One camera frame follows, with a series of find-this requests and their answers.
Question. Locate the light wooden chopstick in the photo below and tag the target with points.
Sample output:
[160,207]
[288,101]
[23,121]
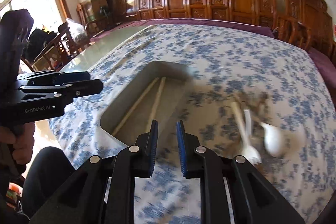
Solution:
[134,106]
[156,103]

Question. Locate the carved wooden armchair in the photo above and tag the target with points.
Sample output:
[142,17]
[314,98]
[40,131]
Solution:
[306,24]

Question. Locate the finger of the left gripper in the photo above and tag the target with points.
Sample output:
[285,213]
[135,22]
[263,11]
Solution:
[50,78]
[76,91]

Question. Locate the grey metal tray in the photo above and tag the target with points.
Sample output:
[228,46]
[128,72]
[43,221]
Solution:
[179,80]

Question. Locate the white ceramic soup spoon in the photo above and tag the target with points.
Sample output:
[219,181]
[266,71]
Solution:
[274,140]

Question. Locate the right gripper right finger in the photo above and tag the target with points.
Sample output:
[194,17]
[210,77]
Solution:
[232,190]

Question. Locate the purple armchair cushion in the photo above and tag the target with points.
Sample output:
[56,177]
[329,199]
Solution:
[324,66]

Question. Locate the white plastic fork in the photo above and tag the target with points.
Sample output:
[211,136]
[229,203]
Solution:
[247,149]

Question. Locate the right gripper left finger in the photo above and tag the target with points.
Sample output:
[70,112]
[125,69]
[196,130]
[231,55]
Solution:
[102,190]

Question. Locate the wooden dining chair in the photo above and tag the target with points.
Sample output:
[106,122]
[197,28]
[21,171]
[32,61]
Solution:
[60,50]

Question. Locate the person's left hand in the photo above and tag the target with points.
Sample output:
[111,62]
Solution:
[23,144]

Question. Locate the blue floral tablecloth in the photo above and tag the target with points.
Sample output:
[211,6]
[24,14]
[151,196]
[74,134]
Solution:
[228,64]

